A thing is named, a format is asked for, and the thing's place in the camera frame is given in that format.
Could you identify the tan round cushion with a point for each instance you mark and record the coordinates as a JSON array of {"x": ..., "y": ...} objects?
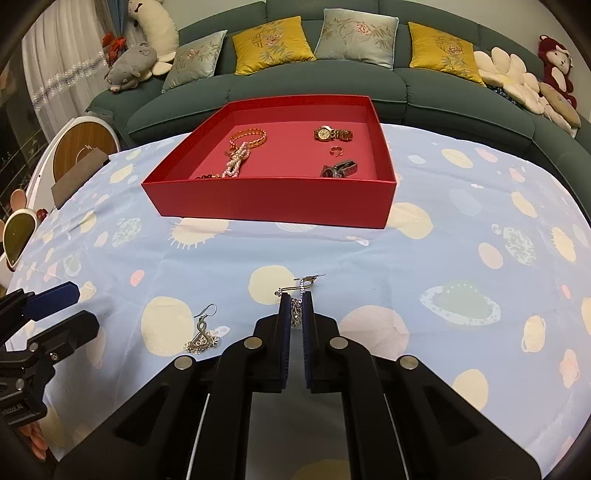
[{"x": 558, "y": 101}]

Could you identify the brown suede pad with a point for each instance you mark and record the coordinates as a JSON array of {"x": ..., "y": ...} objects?
[{"x": 78, "y": 180}]

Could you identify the dark patterned cushion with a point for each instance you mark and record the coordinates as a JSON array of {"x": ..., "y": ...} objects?
[{"x": 508, "y": 94}]

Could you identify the cream oval ornament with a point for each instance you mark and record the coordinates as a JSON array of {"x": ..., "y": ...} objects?
[{"x": 18, "y": 235}]

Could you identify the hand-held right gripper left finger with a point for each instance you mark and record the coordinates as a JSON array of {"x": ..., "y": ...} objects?
[{"x": 285, "y": 346}]

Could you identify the white sheer curtain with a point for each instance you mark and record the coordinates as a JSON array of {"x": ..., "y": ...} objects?
[{"x": 60, "y": 69}]

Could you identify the gold wristwatch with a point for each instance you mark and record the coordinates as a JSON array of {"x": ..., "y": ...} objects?
[{"x": 323, "y": 134}]

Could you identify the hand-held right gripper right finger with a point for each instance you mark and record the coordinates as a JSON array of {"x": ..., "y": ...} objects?
[{"x": 308, "y": 346}]

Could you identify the blue curtain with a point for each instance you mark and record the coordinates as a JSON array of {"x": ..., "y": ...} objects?
[{"x": 115, "y": 18}]

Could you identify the white flower cushion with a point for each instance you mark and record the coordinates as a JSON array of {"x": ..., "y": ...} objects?
[{"x": 508, "y": 69}]

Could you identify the pink round ornament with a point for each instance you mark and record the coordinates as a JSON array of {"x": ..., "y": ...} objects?
[{"x": 17, "y": 198}]

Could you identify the peach petal cushion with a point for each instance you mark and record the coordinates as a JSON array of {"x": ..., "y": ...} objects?
[{"x": 34, "y": 438}]

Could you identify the silver wristwatch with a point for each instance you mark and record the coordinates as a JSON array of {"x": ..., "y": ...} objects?
[{"x": 344, "y": 168}]

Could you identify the grey-blue embroidered pillow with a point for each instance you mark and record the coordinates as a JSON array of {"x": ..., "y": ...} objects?
[
  {"x": 194, "y": 60},
  {"x": 355, "y": 39}
]

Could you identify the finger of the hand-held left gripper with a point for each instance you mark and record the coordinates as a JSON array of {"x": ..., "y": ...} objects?
[
  {"x": 74, "y": 330},
  {"x": 53, "y": 297}
]

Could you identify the red curtain tie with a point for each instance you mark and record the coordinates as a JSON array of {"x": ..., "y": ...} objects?
[{"x": 114, "y": 46}]

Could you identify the grey pig plush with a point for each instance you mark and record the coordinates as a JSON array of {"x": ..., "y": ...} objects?
[{"x": 131, "y": 64}]

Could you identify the red cardboard box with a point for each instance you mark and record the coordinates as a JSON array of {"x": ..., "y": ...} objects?
[{"x": 268, "y": 203}]

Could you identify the white round wood-faced appliance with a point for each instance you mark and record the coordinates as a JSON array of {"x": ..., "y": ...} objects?
[{"x": 41, "y": 166}]

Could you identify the silver dangle earring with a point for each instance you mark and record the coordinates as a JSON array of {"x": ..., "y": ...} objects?
[
  {"x": 201, "y": 341},
  {"x": 302, "y": 280}
]

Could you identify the white cow plush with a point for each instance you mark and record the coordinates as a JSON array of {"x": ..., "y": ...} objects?
[{"x": 159, "y": 32}]

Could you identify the red monkey plush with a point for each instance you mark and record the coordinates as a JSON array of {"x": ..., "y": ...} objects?
[{"x": 556, "y": 60}]

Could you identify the green fabric sofa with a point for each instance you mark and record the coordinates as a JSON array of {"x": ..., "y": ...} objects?
[{"x": 323, "y": 83}]

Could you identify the yellow embroidered pillow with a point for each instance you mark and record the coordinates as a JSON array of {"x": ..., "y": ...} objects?
[
  {"x": 443, "y": 53},
  {"x": 272, "y": 46}
]

